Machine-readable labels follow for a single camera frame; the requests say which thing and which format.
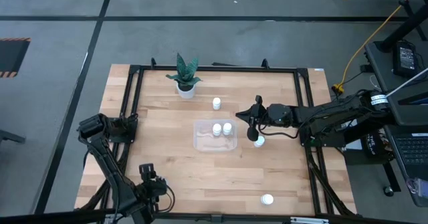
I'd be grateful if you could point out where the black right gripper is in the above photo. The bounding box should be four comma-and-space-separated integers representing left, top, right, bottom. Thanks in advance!
235, 95, 292, 142

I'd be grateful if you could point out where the clear plastic basket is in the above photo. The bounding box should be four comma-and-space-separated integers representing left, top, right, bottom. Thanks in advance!
193, 118, 238, 152

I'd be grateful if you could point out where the green plant in white pot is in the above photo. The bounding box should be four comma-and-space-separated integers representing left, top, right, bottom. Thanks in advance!
165, 52, 203, 100

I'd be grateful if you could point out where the black rig beam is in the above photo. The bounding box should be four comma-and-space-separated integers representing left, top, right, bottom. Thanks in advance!
0, 209, 428, 224

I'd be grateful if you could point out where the black box with white lettering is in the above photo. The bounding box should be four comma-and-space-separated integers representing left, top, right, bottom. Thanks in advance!
363, 132, 385, 157

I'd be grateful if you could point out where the black side desk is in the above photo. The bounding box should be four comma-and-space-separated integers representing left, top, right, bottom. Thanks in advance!
364, 39, 428, 128

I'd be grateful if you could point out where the grey chair leg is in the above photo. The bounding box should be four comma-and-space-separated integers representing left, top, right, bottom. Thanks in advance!
0, 129, 26, 145

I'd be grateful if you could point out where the black power adapter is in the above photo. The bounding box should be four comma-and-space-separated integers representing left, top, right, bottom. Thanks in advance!
393, 40, 419, 78

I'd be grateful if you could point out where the dark laptop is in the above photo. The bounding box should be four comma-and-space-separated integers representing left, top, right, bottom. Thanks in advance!
377, 67, 428, 207

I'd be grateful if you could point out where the black desk leg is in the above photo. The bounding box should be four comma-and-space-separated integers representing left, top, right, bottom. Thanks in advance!
377, 0, 428, 53

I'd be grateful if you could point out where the black mat with hazard stripes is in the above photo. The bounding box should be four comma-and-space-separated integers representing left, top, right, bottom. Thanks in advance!
0, 37, 31, 78

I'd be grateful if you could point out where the black aluminium table frame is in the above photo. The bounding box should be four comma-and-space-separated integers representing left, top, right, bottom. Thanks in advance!
75, 57, 357, 218

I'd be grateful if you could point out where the long yellow cable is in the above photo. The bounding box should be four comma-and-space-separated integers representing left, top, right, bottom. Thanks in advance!
331, 0, 428, 95

